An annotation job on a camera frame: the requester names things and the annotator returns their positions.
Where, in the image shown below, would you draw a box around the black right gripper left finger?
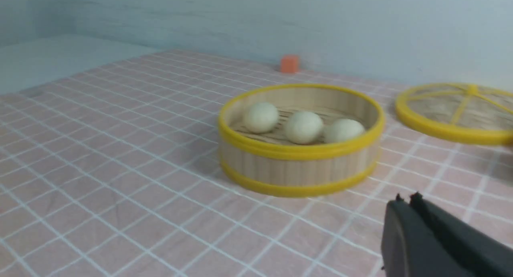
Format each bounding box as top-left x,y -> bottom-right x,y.
381,194 -> 473,277

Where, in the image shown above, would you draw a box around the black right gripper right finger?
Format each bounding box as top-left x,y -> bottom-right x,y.
409,192 -> 512,277

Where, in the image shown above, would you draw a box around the white steamed bun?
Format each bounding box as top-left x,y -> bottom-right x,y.
284,111 -> 324,144
323,119 -> 366,144
242,102 -> 280,134

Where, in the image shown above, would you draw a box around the yellow bamboo steamer lid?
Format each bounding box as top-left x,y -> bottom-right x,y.
395,82 -> 513,147

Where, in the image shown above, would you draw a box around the bamboo steamer tray yellow rims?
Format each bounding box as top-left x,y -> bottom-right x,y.
218,83 -> 386,197

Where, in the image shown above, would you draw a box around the orange cube block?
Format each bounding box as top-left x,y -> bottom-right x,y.
280,54 -> 300,74

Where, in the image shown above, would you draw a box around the pink checkered tablecloth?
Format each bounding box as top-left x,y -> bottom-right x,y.
0,51 -> 512,277

